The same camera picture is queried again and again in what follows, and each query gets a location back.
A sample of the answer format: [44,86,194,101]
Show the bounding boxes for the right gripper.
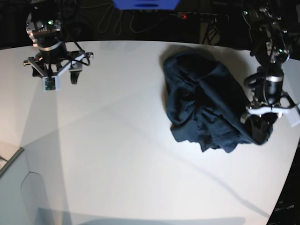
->
[23,51,94,84]

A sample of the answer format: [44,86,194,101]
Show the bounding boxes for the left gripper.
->
[240,91,299,143]

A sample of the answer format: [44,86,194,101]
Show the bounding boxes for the dark blue t-shirt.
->
[162,49,255,153]

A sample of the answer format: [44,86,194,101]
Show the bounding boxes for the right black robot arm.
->
[23,0,93,91]

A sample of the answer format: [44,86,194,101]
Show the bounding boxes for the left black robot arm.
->
[240,0,300,145]

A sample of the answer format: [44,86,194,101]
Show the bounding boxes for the blue plastic box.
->
[113,0,180,10]

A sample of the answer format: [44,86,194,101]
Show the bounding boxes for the black power strip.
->
[176,12,229,22]

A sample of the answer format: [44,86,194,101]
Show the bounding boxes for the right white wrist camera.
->
[42,76,60,91]

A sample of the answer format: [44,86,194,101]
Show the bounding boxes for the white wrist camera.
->
[42,76,60,91]
[286,105,300,127]

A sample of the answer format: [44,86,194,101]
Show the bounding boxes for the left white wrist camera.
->
[286,105,300,127]

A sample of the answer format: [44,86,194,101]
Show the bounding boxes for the grey cable loops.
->
[97,9,150,36]

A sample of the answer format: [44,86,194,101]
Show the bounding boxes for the grey metal frame edge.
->
[0,148,24,177]

